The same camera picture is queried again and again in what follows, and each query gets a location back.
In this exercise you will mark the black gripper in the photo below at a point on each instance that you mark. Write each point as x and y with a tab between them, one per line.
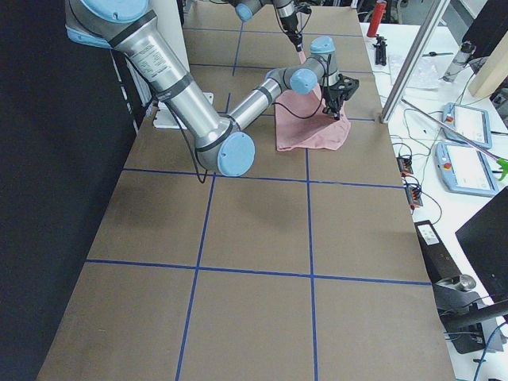
288	25
332	95

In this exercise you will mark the pink Snoopy t-shirt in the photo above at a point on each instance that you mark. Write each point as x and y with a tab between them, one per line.
300	123

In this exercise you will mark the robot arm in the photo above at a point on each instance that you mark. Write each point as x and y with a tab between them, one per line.
220	144
286	13

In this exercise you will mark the black folded tripod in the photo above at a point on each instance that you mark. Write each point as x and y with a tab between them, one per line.
380	50

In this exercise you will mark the red water bottle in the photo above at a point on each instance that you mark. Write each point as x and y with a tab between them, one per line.
376	17

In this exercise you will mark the clear plastic bag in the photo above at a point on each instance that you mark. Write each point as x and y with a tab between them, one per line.
425	75

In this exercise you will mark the far teach pendant tablet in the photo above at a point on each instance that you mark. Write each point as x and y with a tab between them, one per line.
469	121

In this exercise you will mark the teach pendant tablet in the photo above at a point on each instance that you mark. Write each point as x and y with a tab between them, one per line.
464	170
469	121

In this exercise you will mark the near teach pendant tablet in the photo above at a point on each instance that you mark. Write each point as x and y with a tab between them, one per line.
464	170

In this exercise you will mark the clear water bottle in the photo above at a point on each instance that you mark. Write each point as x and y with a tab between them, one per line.
460	61

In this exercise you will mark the metal reacher stick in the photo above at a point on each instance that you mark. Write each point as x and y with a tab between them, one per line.
501	162

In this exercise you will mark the black power adapter box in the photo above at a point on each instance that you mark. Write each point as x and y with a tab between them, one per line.
438	261

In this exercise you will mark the black monitor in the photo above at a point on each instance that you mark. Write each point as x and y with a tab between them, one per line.
483	239

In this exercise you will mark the black desk clamp stand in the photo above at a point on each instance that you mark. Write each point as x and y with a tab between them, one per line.
468	320

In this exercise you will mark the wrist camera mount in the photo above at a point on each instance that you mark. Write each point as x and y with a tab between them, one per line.
346	87

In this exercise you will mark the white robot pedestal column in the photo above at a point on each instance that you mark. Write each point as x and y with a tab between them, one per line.
176	87

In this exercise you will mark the aluminium frame post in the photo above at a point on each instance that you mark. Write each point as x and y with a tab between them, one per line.
425	32

